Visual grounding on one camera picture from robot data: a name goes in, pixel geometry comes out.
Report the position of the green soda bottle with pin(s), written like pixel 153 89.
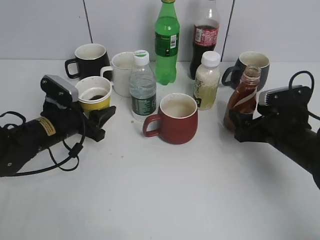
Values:
pixel 167 36

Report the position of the black mug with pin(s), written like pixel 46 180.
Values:
pixel 89 59

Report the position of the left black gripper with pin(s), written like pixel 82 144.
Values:
pixel 71 120

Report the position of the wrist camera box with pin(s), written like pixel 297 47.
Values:
pixel 59 89
pixel 275 97

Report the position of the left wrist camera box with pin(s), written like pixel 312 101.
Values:
pixel 59 89

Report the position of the dark grey mug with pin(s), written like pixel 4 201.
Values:
pixel 232 75

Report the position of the white mug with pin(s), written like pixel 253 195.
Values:
pixel 121 68

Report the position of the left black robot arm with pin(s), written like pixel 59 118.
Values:
pixel 20 143

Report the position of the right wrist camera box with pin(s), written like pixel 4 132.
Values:
pixel 275 97

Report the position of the white cap milky drink bottle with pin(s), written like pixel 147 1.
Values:
pixel 206 80

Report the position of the red mug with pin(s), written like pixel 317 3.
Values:
pixel 176 121

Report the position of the yellow paper cup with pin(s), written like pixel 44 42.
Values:
pixel 94 93

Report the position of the cola bottle red label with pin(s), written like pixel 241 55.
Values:
pixel 205 33

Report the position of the clear water bottle green label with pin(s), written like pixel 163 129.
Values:
pixel 142 86

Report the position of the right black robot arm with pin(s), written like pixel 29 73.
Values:
pixel 303 148

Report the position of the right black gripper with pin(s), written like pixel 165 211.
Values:
pixel 274 121

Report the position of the brown Nescafe coffee bottle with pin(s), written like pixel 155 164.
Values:
pixel 243 99

